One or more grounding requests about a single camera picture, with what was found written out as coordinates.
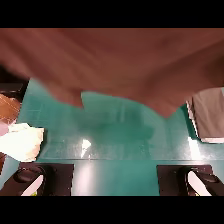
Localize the brown garment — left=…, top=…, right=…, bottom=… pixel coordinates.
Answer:
left=0, top=28, right=224, bottom=119

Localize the white garment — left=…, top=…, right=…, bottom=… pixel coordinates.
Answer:
left=0, top=122, right=46, bottom=164

